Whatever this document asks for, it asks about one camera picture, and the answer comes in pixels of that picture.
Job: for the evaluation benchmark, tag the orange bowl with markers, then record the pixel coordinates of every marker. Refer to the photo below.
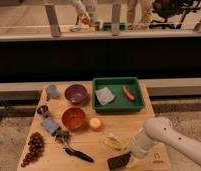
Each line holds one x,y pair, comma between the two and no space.
73,118

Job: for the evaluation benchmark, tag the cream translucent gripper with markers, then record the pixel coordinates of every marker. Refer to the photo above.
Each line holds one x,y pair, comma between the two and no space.
132,161

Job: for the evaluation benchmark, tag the orange round fruit toy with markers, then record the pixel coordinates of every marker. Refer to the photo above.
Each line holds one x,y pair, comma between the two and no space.
95,124

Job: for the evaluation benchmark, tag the black handled spatula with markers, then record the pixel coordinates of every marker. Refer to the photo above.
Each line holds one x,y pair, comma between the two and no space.
78,154

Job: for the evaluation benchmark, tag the small green background box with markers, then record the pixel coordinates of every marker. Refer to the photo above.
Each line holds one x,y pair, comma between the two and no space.
108,26

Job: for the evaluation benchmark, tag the green plastic tray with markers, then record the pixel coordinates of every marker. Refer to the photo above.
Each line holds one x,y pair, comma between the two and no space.
121,103

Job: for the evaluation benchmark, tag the grey crumpled small object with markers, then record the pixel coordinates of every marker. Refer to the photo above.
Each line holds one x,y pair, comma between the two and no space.
62,136

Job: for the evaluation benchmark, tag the blue rectangular sponge block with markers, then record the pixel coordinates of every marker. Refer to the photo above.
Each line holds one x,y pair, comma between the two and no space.
50,125

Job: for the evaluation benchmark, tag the black office chair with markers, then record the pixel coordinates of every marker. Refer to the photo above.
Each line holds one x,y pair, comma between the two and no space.
169,8

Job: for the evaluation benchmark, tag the small dark metal cup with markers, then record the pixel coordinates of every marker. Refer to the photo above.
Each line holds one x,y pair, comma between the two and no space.
43,110

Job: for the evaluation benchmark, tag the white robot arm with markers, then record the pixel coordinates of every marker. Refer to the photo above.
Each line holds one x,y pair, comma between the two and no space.
159,130

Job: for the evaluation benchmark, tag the red sausage toy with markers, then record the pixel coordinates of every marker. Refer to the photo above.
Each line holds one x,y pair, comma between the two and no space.
128,94

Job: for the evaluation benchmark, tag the black rectangular eraser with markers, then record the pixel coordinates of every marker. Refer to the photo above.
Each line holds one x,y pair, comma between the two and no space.
118,161

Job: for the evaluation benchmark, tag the purple bowl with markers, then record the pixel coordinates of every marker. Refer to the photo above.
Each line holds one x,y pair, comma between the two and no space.
76,94

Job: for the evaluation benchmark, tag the dark grape bunch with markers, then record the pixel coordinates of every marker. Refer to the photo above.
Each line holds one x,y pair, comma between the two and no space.
36,148

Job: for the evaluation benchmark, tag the light blue cup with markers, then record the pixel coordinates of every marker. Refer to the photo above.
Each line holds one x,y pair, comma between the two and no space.
51,91

